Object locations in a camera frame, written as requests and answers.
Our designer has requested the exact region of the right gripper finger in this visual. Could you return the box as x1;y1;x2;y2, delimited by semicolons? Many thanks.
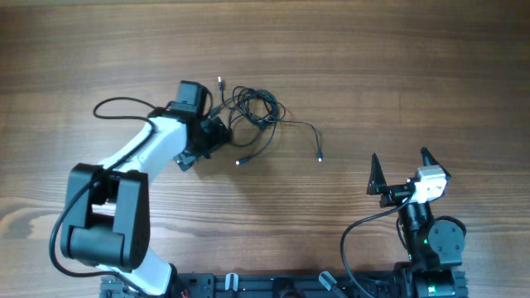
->
420;147;451;180
366;153;388;195

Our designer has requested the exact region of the thin black micro USB cable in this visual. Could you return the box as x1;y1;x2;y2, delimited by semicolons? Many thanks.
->
226;89;324;166

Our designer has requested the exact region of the black USB-A cable blue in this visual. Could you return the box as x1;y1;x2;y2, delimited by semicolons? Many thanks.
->
209;77;285;148

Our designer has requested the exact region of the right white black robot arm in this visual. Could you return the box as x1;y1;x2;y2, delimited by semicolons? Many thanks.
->
367;147;469;298

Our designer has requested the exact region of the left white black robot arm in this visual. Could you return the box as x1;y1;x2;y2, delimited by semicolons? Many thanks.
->
50;80;230;297

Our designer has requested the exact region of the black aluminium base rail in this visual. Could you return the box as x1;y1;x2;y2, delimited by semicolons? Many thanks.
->
99;271;469;298

